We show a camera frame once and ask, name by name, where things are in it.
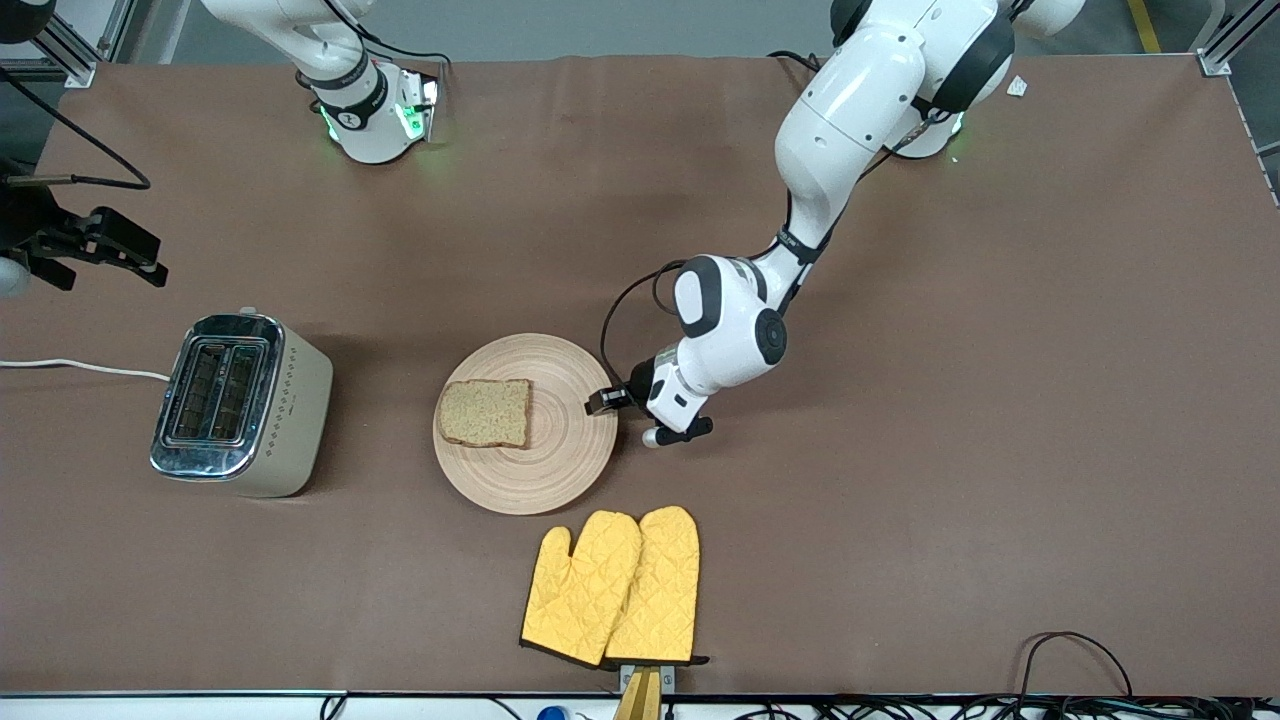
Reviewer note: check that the aluminium frame profile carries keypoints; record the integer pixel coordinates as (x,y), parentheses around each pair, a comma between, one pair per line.
(80,72)
(1212,62)

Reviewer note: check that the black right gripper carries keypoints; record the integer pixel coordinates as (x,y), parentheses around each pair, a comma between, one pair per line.
(38,228)

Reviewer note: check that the slice of brown toast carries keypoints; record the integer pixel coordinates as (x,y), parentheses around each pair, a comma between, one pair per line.
(485,412)

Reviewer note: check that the chrome and beige toaster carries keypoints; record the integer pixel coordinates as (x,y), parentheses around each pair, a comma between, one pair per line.
(290,420)

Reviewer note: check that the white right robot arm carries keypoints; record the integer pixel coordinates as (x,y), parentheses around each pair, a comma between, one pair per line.
(370,110)

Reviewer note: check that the round wooden plate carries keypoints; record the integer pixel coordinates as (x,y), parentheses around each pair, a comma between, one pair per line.
(560,450)

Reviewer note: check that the table cover cloth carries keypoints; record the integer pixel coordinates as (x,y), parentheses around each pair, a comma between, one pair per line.
(1000,400)

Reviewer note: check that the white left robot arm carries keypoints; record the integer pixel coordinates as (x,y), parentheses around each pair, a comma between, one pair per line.
(850,110)

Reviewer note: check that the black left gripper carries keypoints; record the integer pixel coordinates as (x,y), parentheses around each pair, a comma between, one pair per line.
(640,383)

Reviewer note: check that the yellow quilted oven mitt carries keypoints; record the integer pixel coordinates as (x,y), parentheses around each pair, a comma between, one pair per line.
(575,600)
(660,590)

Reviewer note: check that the small white paper scrap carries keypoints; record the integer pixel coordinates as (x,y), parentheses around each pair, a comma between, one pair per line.
(1017,86)

